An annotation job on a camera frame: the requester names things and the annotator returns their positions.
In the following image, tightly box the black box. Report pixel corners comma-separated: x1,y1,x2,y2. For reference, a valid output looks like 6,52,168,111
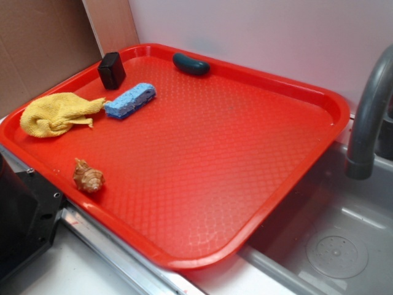
98,52,126,90

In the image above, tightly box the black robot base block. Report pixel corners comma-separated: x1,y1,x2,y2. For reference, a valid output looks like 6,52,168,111
1,157,64,285

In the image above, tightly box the red plastic tray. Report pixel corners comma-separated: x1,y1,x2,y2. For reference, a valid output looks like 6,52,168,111
1,44,349,270

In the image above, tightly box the dark green bean-shaped object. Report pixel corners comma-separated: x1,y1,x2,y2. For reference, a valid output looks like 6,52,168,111
173,52,211,76

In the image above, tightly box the blue sponge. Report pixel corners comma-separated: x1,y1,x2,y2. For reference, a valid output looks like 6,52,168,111
104,83,157,119

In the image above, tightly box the brown seashell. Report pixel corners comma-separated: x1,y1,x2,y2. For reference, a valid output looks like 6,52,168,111
73,158,105,194

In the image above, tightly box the yellow cloth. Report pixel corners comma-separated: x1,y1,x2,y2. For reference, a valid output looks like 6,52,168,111
20,92,106,138

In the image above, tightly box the grey toy sink basin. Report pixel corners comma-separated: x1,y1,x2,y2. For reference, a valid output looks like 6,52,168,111
181,141,393,295

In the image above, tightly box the grey faucet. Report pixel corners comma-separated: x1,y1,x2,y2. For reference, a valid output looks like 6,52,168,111
344,45,392,180

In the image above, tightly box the round sink drain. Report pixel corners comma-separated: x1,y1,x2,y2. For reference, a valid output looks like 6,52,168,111
306,234,368,279

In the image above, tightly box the cardboard panel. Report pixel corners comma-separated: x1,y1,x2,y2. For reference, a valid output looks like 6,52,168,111
1,1,101,117

